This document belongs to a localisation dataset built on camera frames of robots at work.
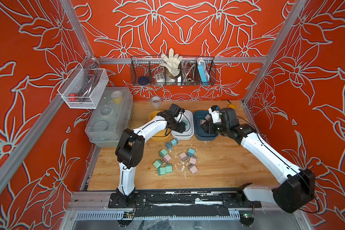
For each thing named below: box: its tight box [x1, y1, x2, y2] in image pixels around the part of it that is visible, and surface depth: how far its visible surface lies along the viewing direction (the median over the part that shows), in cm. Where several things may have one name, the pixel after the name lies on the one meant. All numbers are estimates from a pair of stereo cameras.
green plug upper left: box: [159, 148, 169, 157], surface depth 91 cm
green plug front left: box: [158, 166, 167, 176], surface depth 83 cm
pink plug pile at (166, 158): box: [162, 153, 172, 163], surface depth 88 cm
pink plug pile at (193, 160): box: [189, 156, 197, 165], surface depth 87 cm
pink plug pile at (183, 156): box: [179, 151, 188, 161], surface depth 89 cm
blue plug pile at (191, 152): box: [187, 148, 196, 157], surface depth 91 cm
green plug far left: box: [152, 159, 163, 169], surface depth 86 cm
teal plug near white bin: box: [171, 138, 179, 147], surface depth 94 cm
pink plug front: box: [188, 164, 199, 175], surface depth 83 cm
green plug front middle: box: [165, 163, 173, 174], surface depth 85 cm
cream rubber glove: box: [160, 47, 183, 77], surface depth 92 cm
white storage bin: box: [171, 109, 195, 141], surface depth 97 cm
